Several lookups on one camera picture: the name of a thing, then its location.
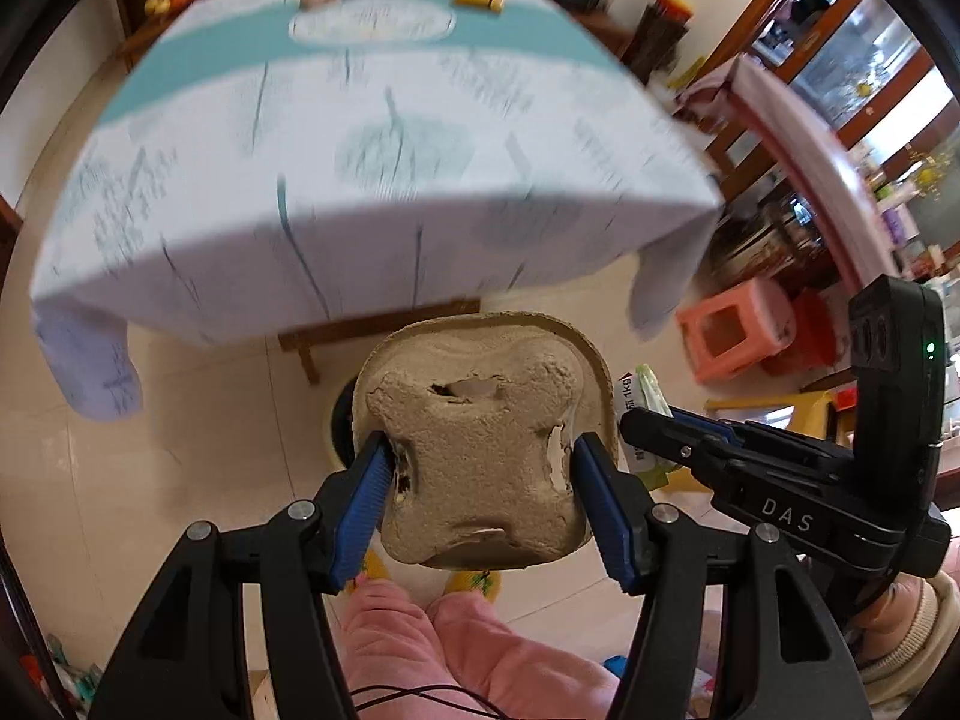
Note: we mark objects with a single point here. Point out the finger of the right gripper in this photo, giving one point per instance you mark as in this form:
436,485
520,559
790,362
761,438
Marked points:
751,436
754,489

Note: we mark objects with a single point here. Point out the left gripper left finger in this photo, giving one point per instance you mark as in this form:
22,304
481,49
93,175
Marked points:
182,654

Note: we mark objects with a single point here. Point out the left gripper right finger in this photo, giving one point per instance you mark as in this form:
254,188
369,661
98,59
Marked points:
781,654

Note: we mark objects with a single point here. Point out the green brown milk carton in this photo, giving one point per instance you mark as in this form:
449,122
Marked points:
640,403

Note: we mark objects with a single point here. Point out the black trash bin yellow rim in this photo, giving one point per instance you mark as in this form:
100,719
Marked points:
341,427

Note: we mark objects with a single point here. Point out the person right hand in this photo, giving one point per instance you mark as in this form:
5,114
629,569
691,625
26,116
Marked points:
898,622

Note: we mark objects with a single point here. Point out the left yellow slipper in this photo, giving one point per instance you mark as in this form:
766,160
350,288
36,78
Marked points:
371,568

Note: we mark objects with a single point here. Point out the yellow slipper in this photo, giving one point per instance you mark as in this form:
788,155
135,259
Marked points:
371,568
485,583

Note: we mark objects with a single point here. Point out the right yellow slipper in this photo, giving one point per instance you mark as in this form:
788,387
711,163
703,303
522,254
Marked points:
485,583

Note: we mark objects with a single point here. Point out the pink trouser legs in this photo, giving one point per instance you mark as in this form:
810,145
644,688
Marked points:
459,642

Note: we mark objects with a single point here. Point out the dark tall vase stand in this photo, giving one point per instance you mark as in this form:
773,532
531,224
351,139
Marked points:
654,41

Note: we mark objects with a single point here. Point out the leaf print tablecloth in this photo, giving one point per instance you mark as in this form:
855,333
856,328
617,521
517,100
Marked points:
267,167

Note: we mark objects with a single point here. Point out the wooden table frame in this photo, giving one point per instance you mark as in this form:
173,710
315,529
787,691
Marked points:
302,341

